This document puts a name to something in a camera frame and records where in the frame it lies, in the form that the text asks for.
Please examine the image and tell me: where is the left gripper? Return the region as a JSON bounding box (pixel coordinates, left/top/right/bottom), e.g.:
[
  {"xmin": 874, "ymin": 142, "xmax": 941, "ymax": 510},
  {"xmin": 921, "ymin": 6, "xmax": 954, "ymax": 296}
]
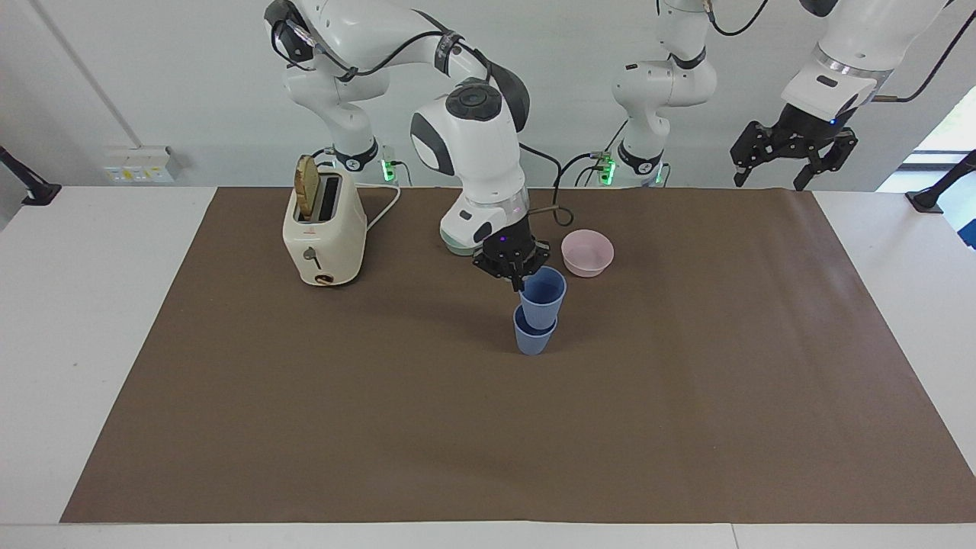
[{"xmin": 730, "ymin": 102, "xmax": 859, "ymax": 192}]

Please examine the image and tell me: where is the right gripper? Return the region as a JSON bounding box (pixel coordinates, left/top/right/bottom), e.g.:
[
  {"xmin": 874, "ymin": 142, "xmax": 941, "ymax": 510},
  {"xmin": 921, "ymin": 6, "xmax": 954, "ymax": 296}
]
[{"xmin": 472, "ymin": 220, "xmax": 552, "ymax": 295}]

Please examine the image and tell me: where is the blue ribbed plastic cup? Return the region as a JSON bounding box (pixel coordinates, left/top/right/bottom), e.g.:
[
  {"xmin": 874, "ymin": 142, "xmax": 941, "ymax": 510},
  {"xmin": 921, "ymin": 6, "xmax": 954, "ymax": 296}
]
[
  {"xmin": 519, "ymin": 265, "xmax": 568, "ymax": 331},
  {"xmin": 512, "ymin": 304, "xmax": 559, "ymax": 356}
]

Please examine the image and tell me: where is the pale green bowl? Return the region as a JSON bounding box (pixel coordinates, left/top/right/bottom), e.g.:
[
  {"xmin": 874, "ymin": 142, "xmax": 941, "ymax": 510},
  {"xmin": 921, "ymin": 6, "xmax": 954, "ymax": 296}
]
[{"xmin": 441, "ymin": 227, "xmax": 489, "ymax": 257}]

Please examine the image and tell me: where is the pink bowl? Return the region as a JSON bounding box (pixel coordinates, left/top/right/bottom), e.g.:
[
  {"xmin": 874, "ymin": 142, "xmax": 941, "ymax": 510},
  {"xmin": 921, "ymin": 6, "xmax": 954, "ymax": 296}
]
[{"xmin": 560, "ymin": 229, "xmax": 615, "ymax": 278}]

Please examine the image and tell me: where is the black stand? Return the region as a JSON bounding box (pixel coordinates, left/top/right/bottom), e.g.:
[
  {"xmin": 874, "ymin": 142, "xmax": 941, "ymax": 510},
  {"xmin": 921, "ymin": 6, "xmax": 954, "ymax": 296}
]
[
  {"xmin": 0, "ymin": 145, "xmax": 63, "ymax": 207},
  {"xmin": 905, "ymin": 149, "xmax": 976, "ymax": 215}
]

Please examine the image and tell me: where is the cream toaster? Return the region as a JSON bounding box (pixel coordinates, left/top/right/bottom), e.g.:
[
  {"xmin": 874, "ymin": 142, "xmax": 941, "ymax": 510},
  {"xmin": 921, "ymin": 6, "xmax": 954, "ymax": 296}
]
[{"xmin": 282, "ymin": 165, "xmax": 368, "ymax": 287}]

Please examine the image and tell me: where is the toast slice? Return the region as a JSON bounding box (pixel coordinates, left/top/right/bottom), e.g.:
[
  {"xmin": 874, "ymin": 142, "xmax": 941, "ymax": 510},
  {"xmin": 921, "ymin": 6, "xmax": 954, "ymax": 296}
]
[{"xmin": 295, "ymin": 155, "xmax": 321, "ymax": 217}]

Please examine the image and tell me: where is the black cable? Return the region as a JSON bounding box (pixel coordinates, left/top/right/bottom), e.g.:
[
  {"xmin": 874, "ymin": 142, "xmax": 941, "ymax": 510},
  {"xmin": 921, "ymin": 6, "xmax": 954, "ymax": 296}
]
[
  {"xmin": 555, "ymin": 118, "xmax": 631, "ymax": 188},
  {"xmin": 701, "ymin": 0, "xmax": 771, "ymax": 37},
  {"xmin": 518, "ymin": 142, "xmax": 577, "ymax": 228},
  {"xmin": 872, "ymin": 11, "xmax": 976, "ymax": 104},
  {"xmin": 265, "ymin": 14, "xmax": 496, "ymax": 86}
]

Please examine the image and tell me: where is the white toaster cord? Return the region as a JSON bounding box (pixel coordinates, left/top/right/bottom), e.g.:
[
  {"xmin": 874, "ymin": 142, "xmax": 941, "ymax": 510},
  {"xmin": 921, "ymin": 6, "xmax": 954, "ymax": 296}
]
[{"xmin": 355, "ymin": 181, "xmax": 402, "ymax": 233}]

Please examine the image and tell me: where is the white wall socket box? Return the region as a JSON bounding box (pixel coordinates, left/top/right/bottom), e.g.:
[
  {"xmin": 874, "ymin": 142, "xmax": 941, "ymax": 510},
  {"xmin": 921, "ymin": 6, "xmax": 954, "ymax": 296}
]
[{"xmin": 102, "ymin": 145, "xmax": 182, "ymax": 185}]

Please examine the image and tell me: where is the white wall conduit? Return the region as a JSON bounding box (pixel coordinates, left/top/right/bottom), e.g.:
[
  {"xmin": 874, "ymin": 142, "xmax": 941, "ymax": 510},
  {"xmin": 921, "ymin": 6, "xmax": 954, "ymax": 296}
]
[{"xmin": 29, "ymin": 0, "xmax": 146, "ymax": 150}]

